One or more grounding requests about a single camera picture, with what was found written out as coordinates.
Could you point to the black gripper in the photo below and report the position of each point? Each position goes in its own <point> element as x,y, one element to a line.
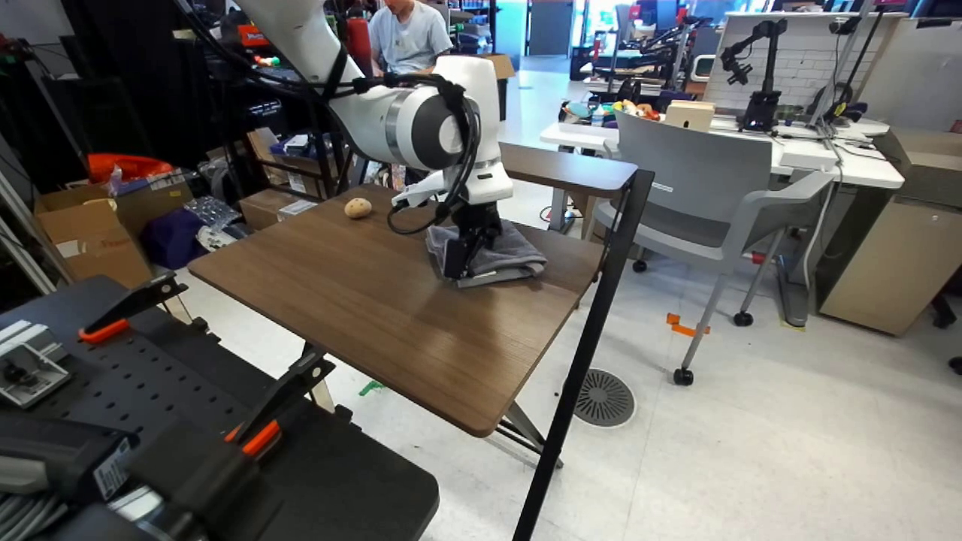
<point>475,230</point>

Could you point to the grey towel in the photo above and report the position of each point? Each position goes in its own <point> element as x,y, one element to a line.
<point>512,257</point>

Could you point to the round beige cookie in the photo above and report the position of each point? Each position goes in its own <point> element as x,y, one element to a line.
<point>358,208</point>

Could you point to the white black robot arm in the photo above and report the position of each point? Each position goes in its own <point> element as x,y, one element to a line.
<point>443,123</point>

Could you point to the long brown wooden desk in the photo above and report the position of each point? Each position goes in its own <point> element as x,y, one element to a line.
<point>565,169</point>

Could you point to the black tripod pole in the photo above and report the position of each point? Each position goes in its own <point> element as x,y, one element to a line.
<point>632,196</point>

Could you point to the person in light shirt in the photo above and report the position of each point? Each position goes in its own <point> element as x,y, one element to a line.
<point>405,36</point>

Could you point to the round floor drain cover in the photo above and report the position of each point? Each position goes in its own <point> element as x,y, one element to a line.
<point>604,400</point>

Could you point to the grey office chair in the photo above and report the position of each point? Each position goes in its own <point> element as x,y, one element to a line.
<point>710,200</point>

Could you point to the black orange clamp front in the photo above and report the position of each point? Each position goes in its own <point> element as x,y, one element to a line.
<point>208,499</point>

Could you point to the black orange clamp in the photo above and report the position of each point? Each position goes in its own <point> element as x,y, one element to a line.
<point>208,499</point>
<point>116,320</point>

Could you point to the black orange clamp rear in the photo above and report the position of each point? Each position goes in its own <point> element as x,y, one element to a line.
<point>116,320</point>

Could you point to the brown cardboard box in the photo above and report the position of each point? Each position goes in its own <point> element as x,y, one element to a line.
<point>119,234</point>

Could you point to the black perforated workbench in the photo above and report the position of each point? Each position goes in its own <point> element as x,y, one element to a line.
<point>97,436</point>

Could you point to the beige cabinet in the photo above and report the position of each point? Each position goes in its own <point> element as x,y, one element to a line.
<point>893,254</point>

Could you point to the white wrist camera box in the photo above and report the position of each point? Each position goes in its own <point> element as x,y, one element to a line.
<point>420,189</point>

